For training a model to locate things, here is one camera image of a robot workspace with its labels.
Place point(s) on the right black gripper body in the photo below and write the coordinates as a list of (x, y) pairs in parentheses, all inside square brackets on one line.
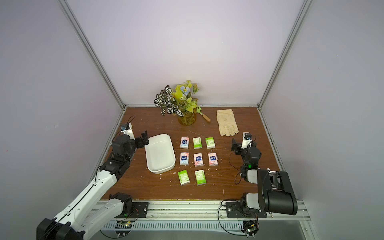
[(238, 147)]

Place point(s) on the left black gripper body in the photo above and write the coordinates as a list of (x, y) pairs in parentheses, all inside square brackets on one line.
[(133, 148)]

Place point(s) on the white plastic storage box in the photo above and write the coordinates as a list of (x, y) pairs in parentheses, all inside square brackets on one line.
[(160, 154)]

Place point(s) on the green tissue pack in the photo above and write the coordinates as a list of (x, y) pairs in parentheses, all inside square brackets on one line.
[(200, 177), (197, 142), (183, 177), (210, 143)]

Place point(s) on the pink Tempo tissue pack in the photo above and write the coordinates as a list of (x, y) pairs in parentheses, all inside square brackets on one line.
[(184, 144)]

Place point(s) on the blue pink Tempo pack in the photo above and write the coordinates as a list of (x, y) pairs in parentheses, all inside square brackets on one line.
[(184, 159)]

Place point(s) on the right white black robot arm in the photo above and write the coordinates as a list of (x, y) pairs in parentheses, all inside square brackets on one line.
[(274, 194)]

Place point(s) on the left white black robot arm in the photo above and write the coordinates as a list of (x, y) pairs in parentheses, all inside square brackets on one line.
[(76, 222)]

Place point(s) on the cream work glove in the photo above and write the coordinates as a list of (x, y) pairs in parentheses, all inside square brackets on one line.
[(227, 123)]

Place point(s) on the artificial plant in glass vase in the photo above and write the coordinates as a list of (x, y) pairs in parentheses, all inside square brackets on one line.
[(179, 102)]

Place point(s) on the right small circuit board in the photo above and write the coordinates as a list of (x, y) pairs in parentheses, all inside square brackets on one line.
[(250, 228)]

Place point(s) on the small circuit board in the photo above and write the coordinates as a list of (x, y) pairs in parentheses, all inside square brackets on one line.
[(123, 228), (250, 228)]

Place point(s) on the left small circuit board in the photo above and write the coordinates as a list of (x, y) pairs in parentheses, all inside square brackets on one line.
[(123, 228)]

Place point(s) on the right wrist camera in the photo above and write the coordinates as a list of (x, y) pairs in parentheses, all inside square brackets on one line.
[(247, 140)]

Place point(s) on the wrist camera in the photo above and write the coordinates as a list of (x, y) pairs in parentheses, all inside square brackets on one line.
[(247, 140), (127, 129)]

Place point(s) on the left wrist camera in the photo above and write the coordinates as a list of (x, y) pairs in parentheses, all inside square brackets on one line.
[(127, 129)]

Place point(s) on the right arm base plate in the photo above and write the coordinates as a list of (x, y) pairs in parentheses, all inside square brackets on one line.
[(234, 210)]

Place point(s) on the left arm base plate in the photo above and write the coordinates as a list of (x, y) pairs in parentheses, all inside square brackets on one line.
[(135, 210)]

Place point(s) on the wooden handled tool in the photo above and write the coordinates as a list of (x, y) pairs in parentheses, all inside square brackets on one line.
[(199, 110)]

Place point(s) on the aluminium front rail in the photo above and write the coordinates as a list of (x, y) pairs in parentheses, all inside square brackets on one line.
[(200, 210)]

